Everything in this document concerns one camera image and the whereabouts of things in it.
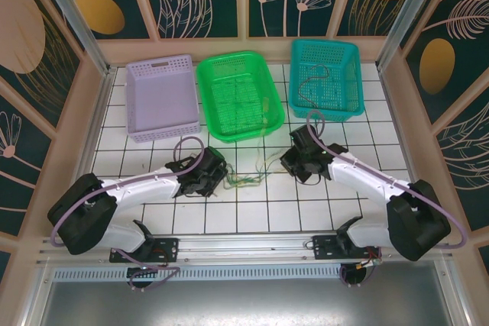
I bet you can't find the thin red wire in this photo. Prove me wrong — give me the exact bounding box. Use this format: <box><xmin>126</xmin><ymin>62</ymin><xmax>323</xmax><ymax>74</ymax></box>
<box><xmin>296</xmin><ymin>64</ymin><xmax>332</xmax><ymax>109</ymax></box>

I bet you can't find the teal plastic basket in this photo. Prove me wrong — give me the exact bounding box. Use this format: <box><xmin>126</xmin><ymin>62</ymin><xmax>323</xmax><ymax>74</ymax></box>
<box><xmin>287</xmin><ymin>38</ymin><xmax>366</xmax><ymax>123</ymax></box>

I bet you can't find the lilac plastic basket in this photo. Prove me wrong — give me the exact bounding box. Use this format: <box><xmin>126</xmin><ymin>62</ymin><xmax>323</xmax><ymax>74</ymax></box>
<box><xmin>125</xmin><ymin>53</ymin><xmax>202</xmax><ymax>144</ymax></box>

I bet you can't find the green plastic basket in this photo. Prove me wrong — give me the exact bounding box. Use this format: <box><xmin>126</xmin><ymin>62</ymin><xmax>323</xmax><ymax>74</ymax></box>
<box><xmin>196</xmin><ymin>50</ymin><xmax>286</xmax><ymax>144</ymax></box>

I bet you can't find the brushed metal sheet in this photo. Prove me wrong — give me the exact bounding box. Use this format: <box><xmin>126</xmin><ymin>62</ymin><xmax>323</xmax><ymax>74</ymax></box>
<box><xmin>22</xmin><ymin>260</ymin><xmax>473</xmax><ymax>326</ymax></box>

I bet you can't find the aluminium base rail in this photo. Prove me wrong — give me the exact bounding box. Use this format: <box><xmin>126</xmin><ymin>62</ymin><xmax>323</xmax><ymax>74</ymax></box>
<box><xmin>36</xmin><ymin>229</ymin><xmax>455</xmax><ymax>266</ymax></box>

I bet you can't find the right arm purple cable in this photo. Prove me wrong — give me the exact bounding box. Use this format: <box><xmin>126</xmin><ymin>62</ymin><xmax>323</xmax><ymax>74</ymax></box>
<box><xmin>307</xmin><ymin>110</ymin><xmax>469</xmax><ymax>288</ymax></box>

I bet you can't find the perforated grey cable duct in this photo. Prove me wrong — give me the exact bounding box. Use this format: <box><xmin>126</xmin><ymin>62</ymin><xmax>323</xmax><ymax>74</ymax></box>
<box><xmin>51</xmin><ymin>266</ymin><xmax>343</xmax><ymax>282</ymax></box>

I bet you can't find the aluminium side rail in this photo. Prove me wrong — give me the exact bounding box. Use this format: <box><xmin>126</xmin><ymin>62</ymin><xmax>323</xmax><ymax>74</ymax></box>
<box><xmin>59</xmin><ymin>67</ymin><xmax>118</xmax><ymax>236</ymax></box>
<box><xmin>377</xmin><ymin>67</ymin><xmax>435</xmax><ymax>230</ymax></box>

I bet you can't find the aluminium frame post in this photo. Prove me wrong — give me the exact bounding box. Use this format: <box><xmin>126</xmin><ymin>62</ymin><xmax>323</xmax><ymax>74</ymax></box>
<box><xmin>30</xmin><ymin>0</ymin><xmax>118</xmax><ymax>77</ymax></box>
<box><xmin>376</xmin><ymin>0</ymin><xmax>449</xmax><ymax>71</ymax></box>

